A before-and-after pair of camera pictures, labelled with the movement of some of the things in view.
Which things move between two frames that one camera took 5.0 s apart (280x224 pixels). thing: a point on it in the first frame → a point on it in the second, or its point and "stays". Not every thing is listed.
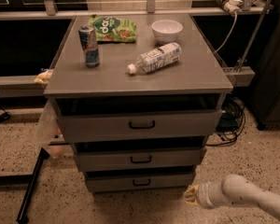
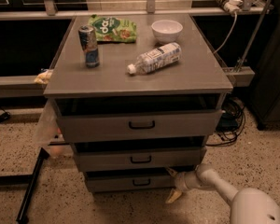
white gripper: (203, 194) → (181, 182)
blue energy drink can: (90, 43) stays
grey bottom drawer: (138, 181) stays
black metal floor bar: (27, 179) stays
